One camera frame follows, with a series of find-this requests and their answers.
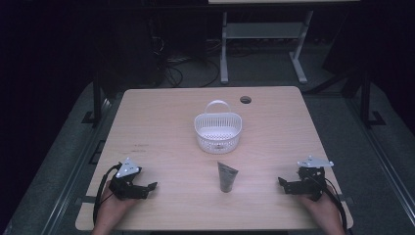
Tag person's right hand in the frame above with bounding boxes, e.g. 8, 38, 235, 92
298, 184, 344, 233

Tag grey squeeze tube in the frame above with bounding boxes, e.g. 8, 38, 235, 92
216, 161, 240, 194

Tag person's left hand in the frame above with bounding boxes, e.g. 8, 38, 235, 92
95, 181, 141, 232

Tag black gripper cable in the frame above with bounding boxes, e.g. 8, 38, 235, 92
92, 164, 122, 227
309, 175, 348, 232

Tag white plastic basket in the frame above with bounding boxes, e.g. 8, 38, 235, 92
194, 99, 244, 155

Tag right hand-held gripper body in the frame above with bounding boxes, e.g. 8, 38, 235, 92
287, 155, 335, 202

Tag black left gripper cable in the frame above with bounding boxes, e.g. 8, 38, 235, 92
92, 164, 122, 227

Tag white metal desk frame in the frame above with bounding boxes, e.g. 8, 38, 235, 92
207, 0, 360, 85

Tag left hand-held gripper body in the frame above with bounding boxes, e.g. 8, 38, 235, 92
108, 157, 148, 201

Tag black floor cables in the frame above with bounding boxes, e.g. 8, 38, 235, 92
150, 35, 221, 89

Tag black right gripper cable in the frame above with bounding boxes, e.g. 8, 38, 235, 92
309, 175, 348, 232

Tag black metal stand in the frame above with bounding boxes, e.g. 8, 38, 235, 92
358, 70, 388, 129
80, 70, 106, 129

